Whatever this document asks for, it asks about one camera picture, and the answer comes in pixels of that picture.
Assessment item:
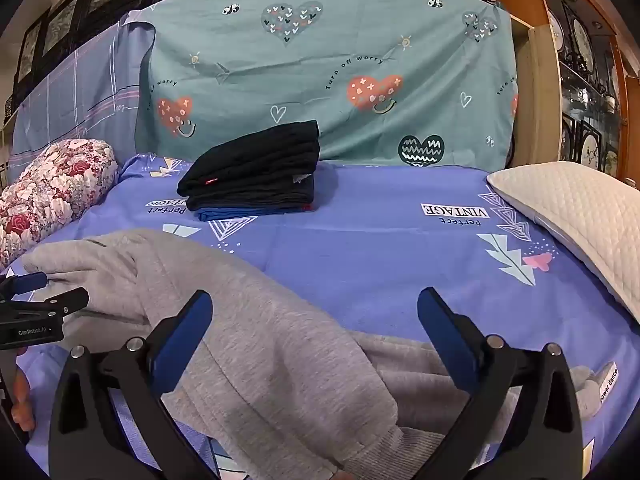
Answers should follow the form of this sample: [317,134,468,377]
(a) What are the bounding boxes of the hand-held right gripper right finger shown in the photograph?
[415,287,598,480]

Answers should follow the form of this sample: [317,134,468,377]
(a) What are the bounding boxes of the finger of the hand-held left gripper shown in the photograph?
[0,271,49,302]
[30,287,90,318]

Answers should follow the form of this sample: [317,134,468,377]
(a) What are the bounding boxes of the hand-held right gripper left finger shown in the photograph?
[48,290,221,480]

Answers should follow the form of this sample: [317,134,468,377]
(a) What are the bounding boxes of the blue folded pants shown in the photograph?
[195,204,314,222]

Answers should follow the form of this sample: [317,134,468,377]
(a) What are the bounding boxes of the dark grey folded pants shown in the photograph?
[185,172,317,212]

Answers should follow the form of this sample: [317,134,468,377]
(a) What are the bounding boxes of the black folded pants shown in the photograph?
[177,120,321,200]

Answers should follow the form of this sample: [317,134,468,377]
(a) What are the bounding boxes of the person's left hand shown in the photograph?
[11,355,37,434]

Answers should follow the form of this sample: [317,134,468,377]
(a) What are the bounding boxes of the floral pillow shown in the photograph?
[0,138,120,267]

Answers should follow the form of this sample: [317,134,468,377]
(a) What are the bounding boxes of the purple printed bed sheet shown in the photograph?
[0,152,640,480]

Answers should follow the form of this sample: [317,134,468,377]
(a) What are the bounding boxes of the white folded cloth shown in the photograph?
[486,161,640,322]

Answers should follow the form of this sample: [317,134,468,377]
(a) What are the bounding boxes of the plaid blue-grey sheet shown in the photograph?
[9,22,157,162]

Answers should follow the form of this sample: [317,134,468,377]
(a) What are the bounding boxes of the decorative plate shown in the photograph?
[547,9,566,52]
[572,18,596,74]
[580,132,602,169]

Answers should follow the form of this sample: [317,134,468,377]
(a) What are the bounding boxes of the wooden display cabinet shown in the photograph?
[482,0,640,186]

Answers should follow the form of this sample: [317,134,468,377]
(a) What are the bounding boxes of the teal heart printed sheet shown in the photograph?
[134,0,520,170]

